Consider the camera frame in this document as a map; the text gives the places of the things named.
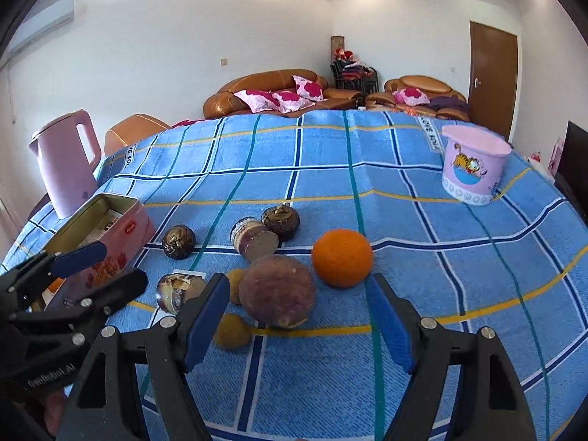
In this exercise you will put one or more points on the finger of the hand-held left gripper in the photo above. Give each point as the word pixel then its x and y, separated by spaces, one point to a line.
pixel 78 257
pixel 119 287

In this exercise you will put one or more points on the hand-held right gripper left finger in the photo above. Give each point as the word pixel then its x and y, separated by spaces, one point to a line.
pixel 206 321

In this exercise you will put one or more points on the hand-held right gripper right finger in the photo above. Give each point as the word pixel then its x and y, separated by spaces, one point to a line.
pixel 390 321

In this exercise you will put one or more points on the small yellow-brown fruit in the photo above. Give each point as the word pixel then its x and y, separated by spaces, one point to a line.
pixel 232 333
pixel 236 285

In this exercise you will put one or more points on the pink tin box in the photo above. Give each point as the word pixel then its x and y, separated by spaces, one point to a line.
pixel 128 234

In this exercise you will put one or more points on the large purple-brown round fruit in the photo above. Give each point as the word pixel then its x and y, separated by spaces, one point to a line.
pixel 275 289

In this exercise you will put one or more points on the orange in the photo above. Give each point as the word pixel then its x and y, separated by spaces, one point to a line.
pixel 342 257

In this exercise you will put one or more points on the white paper packet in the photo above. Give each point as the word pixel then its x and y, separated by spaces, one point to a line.
pixel 105 225

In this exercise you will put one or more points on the white paper card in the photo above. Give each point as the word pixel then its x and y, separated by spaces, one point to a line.
pixel 188 273

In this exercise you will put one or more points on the pink electric kettle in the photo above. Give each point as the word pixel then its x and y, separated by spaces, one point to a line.
pixel 64 170

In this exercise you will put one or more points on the blue plaid blanket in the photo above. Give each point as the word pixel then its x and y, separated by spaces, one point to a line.
pixel 321 170

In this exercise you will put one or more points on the pink cartoon cat bucket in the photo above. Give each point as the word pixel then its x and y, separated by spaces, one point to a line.
pixel 468 170

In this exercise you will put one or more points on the pink floral cushion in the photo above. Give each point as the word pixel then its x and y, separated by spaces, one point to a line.
pixel 186 122

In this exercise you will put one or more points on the long brown leather sofa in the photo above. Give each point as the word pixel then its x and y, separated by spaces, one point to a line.
pixel 220 103

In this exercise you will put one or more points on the purple cloth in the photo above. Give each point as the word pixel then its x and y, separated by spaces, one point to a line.
pixel 443 101

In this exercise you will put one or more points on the pink floral pillow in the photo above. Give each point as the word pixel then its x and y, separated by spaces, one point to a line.
pixel 411 95
pixel 257 99
pixel 308 87
pixel 289 99

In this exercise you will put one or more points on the short brown leather sofa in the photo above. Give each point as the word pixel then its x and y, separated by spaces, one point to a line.
pixel 427 83

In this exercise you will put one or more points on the black television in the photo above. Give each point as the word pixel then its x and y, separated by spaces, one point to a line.
pixel 574 161

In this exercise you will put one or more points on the stacked dark chairs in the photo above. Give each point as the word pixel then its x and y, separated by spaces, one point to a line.
pixel 353 76

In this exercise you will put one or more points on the brown wooden door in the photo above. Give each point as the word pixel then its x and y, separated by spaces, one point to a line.
pixel 494 78

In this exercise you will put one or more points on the tall patterned cylinder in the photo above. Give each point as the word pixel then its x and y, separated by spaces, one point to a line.
pixel 337 43

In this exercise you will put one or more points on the white wall air conditioner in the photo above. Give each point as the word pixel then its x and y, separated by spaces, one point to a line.
pixel 41 20

